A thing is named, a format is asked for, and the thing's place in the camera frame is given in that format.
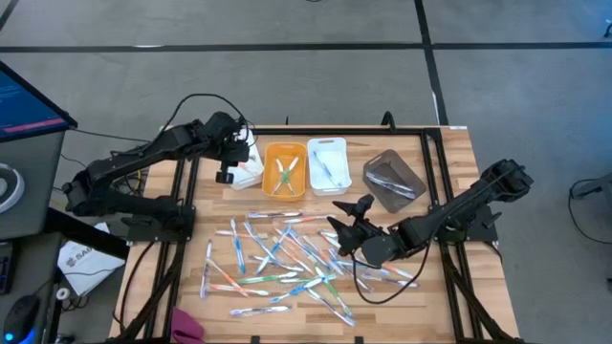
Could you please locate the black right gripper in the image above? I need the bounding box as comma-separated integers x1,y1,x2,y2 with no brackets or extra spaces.
327,201,401,268

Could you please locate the green toothbrush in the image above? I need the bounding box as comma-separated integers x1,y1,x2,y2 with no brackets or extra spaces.
236,270,299,286
275,158,296,196
314,266,355,317
272,156,301,193
278,273,338,285

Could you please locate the grey translucent plastic bin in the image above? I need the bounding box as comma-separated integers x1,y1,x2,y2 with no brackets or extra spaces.
361,148,428,215

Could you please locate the white plastic bin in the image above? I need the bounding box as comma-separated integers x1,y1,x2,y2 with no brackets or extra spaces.
224,127,266,191
306,137,354,197

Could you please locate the orange plastic bin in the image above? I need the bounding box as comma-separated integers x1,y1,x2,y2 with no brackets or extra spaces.
263,141,309,202

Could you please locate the black desk beam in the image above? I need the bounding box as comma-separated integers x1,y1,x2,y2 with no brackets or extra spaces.
42,207,130,262

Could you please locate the maroon cloth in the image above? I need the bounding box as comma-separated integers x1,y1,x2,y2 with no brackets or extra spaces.
170,307,207,344

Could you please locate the grey desk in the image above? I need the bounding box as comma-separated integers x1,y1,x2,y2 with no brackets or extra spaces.
0,131,66,240

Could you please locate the white printed booklet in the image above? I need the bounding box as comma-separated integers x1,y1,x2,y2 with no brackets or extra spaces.
56,222,126,297

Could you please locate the computer monitor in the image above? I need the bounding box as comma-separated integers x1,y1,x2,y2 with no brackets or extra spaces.
0,60,79,143

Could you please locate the white round device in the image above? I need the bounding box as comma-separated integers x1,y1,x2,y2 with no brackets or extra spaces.
0,162,26,215

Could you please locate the grey equipment base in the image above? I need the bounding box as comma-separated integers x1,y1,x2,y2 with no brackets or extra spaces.
573,172,612,200

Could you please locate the black keyboard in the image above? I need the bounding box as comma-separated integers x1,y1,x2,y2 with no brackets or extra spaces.
0,241,18,295

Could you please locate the black computer mouse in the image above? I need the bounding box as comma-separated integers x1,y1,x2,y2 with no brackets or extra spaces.
2,294,39,344

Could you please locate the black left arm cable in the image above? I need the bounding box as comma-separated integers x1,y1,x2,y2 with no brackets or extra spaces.
161,93,250,140

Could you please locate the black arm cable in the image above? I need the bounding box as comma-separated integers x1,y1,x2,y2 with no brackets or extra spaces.
161,93,250,140
351,241,434,306

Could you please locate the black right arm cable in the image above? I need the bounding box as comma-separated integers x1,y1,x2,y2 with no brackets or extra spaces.
351,241,434,306

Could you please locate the black monitor cable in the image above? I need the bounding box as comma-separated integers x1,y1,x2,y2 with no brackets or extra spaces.
69,127,158,144

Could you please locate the thick black cable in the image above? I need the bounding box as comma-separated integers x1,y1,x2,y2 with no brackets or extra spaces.
112,241,157,333

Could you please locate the black floor cable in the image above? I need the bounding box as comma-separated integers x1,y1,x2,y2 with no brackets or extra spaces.
567,177,612,246

